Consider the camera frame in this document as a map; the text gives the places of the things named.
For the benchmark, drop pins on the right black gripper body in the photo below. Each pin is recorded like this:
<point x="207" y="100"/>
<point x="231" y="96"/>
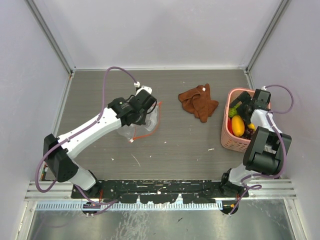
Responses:
<point x="242" y="109"/>

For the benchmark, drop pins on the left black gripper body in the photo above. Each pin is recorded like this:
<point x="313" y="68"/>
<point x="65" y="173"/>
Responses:
<point x="141" y="119"/>

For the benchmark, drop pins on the green bumpy fruit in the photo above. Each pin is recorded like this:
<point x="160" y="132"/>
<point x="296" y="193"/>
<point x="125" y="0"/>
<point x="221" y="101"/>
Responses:
<point x="233" y="111"/>

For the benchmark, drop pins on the yellow lemon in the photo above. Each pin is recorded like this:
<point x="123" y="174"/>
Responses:
<point x="251" y="126"/>

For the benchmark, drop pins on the orange mango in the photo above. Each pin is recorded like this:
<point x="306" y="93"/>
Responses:
<point x="237" y="126"/>

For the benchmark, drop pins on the clear orange zip bag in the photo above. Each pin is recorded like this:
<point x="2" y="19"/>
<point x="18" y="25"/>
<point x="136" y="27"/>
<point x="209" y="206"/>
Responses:
<point x="135" y="132"/>

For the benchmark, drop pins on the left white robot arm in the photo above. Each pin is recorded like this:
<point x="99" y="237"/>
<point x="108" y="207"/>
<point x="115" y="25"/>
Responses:
<point x="60" y="152"/>

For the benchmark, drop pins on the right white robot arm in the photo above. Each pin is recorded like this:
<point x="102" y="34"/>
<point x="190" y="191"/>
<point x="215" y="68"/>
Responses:
<point x="265" y="156"/>

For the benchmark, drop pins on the red watermelon slice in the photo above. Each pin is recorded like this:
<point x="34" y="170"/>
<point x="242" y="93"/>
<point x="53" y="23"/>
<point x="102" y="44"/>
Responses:
<point x="229" y="125"/>

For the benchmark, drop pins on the dark red grapes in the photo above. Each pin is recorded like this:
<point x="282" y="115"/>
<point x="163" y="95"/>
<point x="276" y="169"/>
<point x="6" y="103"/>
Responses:
<point x="248" y="134"/>

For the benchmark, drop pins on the brown cloth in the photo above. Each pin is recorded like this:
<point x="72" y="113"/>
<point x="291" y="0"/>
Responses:
<point x="198" y="101"/>

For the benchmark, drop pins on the pink plastic basket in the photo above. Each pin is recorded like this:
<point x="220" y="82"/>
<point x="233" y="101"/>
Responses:
<point x="230" y="141"/>

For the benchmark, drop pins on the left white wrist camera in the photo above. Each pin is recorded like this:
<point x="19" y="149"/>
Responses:
<point x="140" y="87"/>

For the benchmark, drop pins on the aluminium front rail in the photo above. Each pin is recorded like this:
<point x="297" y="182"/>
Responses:
<point x="270" y="189"/>

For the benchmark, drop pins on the right aluminium frame post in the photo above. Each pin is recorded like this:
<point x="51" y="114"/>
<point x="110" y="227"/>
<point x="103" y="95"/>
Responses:
<point x="275" y="19"/>

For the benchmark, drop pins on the aluminium frame post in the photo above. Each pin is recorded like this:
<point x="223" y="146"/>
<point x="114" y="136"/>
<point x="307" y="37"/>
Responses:
<point x="47" y="25"/>
<point x="275" y="19"/>

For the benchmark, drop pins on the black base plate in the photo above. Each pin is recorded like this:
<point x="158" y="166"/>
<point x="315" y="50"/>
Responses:
<point x="164" y="191"/>

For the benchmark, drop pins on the left aluminium frame post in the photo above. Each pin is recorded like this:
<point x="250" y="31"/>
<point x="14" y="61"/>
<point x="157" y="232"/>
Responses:
<point x="47" y="25"/>

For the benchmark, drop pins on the white slotted cable duct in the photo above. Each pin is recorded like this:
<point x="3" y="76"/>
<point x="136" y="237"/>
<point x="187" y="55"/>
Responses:
<point x="81" y="206"/>

